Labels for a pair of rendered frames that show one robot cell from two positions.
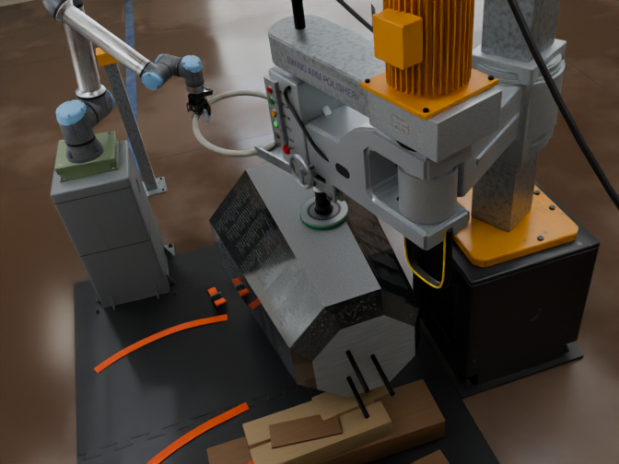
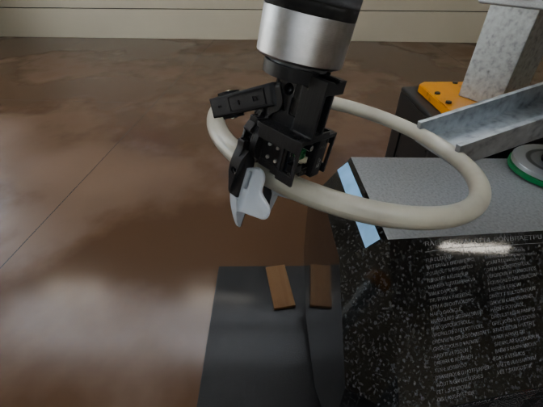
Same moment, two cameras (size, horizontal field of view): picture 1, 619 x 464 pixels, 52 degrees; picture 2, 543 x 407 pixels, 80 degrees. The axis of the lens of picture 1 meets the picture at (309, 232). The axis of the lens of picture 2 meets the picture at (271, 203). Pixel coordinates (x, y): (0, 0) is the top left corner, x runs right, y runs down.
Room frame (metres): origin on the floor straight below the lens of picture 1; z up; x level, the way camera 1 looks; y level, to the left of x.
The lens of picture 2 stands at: (2.84, 0.79, 1.31)
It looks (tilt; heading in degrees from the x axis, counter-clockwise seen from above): 38 degrees down; 281
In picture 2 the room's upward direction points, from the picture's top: straight up
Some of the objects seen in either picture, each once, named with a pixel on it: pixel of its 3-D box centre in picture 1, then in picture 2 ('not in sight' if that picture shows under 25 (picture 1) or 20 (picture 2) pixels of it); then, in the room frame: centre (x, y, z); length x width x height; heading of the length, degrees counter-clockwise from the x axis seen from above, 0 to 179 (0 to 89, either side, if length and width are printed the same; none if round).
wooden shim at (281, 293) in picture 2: not in sight; (279, 285); (2.99, -0.20, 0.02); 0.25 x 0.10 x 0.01; 111
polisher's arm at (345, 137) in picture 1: (372, 163); not in sight; (1.89, -0.26, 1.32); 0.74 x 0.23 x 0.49; 30
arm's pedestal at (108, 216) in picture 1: (115, 226); not in sight; (2.94, 1.10, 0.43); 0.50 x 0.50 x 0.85; 7
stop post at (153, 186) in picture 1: (130, 123); not in sight; (3.91, 1.09, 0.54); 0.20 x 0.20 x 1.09; 11
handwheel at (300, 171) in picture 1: (308, 168); not in sight; (2.07, -0.03, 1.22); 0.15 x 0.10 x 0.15; 30
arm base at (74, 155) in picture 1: (82, 145); not in sight; (2.94, 1.10, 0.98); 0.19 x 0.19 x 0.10
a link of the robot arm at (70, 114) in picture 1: (75, 121); not in sight; (2.95, 1.09, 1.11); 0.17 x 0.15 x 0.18; 157
